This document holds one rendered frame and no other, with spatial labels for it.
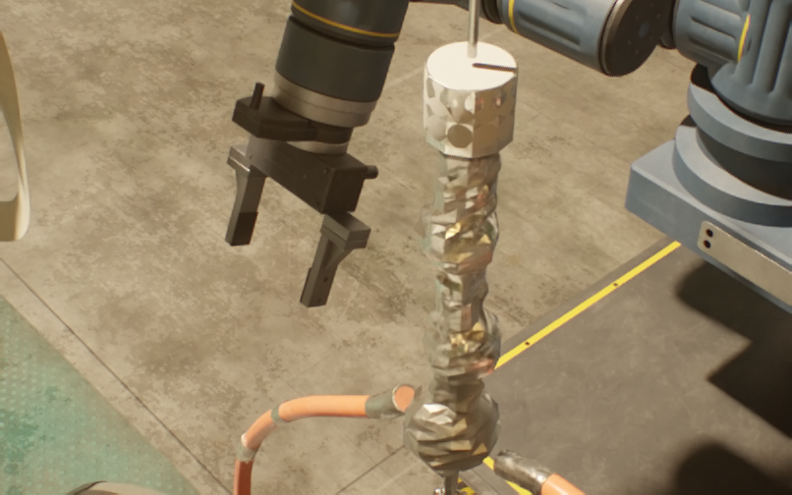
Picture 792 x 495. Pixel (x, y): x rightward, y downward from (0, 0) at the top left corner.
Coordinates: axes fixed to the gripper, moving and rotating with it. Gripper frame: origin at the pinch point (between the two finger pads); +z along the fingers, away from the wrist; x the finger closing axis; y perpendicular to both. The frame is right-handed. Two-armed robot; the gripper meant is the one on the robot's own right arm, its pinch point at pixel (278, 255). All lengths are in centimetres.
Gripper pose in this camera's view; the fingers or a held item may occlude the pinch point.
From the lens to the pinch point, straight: 123.7
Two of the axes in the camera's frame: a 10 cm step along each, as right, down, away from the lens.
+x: -6.6, -4.6, 6.0
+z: -2.9, 8.9, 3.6
